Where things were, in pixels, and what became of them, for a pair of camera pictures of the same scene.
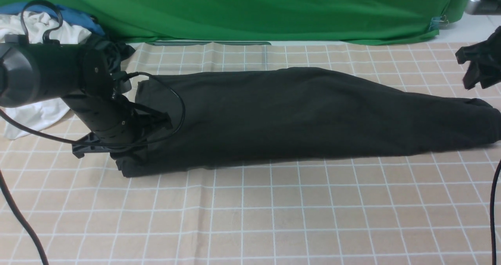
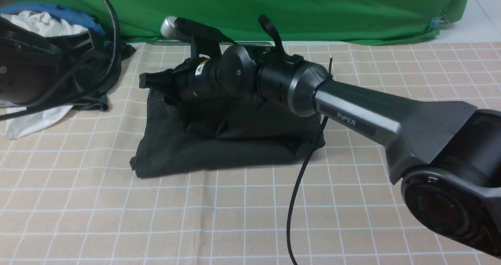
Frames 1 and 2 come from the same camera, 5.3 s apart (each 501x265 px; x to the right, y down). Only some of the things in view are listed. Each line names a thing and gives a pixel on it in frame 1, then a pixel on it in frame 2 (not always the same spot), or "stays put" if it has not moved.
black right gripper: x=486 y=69 to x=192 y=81
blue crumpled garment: x=63 y=12 stays put
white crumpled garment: x=36 y=116 stays put
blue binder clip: x=438 y=23 stays put
